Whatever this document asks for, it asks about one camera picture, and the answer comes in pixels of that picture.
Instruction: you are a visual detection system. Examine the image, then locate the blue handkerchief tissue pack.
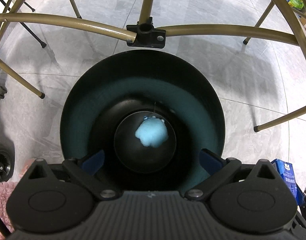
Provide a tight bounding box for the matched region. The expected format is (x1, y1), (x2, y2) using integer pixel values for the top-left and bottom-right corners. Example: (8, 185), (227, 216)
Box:
(271, 159), (299, 204)

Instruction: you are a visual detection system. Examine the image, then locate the light blue fluffy ball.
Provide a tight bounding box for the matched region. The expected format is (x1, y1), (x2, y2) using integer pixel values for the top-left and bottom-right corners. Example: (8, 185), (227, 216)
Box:
(135, 116), (169, 148)

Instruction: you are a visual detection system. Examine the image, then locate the black trash bin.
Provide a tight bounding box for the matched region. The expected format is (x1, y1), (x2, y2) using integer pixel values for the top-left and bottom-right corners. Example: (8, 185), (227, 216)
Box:
(60, 50), (225, 193)

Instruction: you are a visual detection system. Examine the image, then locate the pink fluffy rug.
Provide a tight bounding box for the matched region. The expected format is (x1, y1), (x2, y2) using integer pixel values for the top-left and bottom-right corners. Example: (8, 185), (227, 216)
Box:
(0, 181), (17, 233)

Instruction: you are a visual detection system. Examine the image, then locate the folding camping table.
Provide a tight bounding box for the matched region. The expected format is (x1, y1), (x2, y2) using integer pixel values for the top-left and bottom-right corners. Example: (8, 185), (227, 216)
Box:
(0, 0), (306, 133)

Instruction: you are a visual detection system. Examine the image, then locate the green snack bag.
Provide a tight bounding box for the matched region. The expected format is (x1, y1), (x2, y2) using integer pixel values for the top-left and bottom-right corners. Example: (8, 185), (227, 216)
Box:
(286, 0), (304, 10)

